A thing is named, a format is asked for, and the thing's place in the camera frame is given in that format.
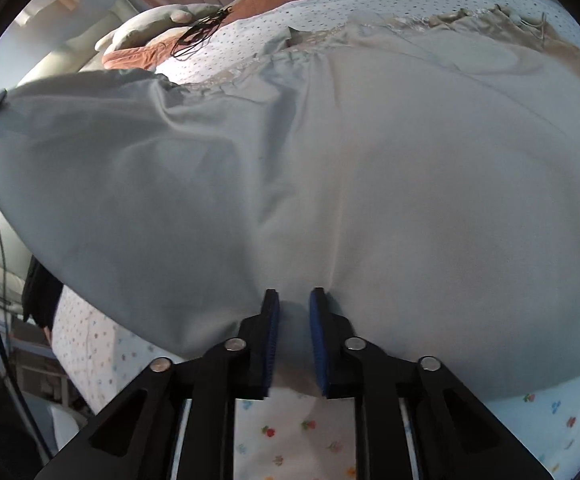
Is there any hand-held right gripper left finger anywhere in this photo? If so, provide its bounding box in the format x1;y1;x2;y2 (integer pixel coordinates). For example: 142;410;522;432
35;288;281;480

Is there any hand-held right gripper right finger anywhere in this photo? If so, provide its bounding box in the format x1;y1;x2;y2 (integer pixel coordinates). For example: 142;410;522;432
310;287;553;480

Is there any beige ruffled-neck garment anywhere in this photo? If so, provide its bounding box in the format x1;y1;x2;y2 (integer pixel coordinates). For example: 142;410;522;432
0;5;580;401

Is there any cream headboard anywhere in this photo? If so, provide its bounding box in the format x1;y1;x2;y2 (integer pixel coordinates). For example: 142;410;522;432
20;0;141;92

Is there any white plush toy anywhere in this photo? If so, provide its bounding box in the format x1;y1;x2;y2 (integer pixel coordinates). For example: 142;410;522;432
95;4;223;53

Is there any thin black cord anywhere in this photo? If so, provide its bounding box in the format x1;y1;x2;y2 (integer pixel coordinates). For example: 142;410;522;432
170;7;233;61

